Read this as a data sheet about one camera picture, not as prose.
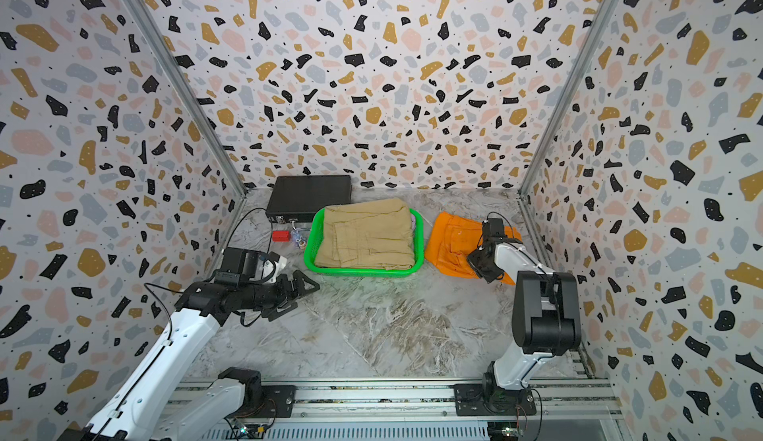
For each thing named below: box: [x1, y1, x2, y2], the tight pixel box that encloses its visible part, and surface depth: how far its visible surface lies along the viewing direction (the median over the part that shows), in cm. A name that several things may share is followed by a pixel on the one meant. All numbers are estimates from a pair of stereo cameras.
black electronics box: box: [265, 174, 353, 223], surface depth 122 cm
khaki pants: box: [313, 198, 416, 271], surface depth 101 cm
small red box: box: [272, 230, 292, 243], surface depth 109 cm
